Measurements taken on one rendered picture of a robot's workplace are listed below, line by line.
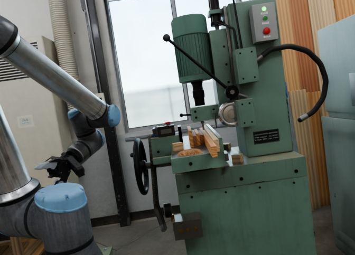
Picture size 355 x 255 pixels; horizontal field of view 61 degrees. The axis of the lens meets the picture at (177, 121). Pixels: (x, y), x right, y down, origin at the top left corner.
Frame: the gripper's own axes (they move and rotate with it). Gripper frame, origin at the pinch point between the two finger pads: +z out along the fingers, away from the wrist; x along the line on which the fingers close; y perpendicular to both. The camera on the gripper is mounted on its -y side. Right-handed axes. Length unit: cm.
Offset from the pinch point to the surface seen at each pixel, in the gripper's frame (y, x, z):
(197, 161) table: -49, -2, -31
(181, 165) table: -43, -3, -28
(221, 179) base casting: -55, -18, -44
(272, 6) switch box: -69, 47, -83
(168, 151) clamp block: -29, -9, -46
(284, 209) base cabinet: -81, -34, -49
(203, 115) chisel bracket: -40, 1, -67
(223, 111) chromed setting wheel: -51, 6, -62
